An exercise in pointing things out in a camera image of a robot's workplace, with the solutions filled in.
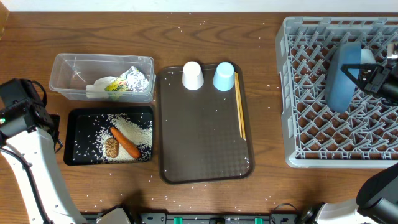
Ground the white paper napkin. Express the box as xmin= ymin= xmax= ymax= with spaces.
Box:
xmin=86 ymin=76 xmax=116 ymax=99

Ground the grey dishwasher rack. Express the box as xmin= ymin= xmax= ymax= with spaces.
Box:
xmin=275 ymin=17 xmax=397 ymax=169

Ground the dark blue plate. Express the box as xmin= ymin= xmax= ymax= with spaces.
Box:
xmin=325 ymin=42 xmax=361 ymax=113

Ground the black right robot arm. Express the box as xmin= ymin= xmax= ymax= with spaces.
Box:
xmin=296 ymin=63 xmax=397 ymax=223

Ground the pile of rice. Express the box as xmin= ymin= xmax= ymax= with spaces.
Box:
xmin=93 ymin=113 xmax=152 ymax=163

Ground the light blue plastic cup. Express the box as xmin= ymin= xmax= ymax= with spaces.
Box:
xmin=213 ymin=62 xmax=235 ymax=91

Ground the brown food scrap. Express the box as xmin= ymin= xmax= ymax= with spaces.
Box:
xmin=104 ymin=138 xmax=119 ymax=158

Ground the orange carrot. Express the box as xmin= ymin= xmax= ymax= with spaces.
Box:
xmin=110 ymin=127 xmax=141 ymax=159

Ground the clear plastic bin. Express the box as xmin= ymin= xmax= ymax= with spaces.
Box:
xmin=49 ymin=53 xmax=156 ymax=103

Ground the black plastic tray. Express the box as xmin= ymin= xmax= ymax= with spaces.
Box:
xmin=63 ymin=106 xmax=154 ymax=166

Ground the white plastic cup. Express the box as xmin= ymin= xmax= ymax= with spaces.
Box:
xmin=182 ymin=61 xmax=204 ymax=90

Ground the wooden chopstick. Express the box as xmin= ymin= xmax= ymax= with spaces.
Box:
xmin=235 ymin=72 xmax=246 ymax=140
xmin=234 ymin=72 xmax=243 ymax=138

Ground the foil snack wrapper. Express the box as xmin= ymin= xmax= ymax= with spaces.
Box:
xmin=104 ymin=66 xmax=149 ymax=100

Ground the light blue bowl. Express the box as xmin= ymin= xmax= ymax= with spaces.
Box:
xmin=360 ymin=49 xmax=376 ymax=65

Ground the dark brown serving tray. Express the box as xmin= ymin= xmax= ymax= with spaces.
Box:
xmin=156 ymin=64 xmax=255 ymax=185

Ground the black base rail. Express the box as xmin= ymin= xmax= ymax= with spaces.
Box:
xmin=80 ymin=212 xmax=305 ymax=224

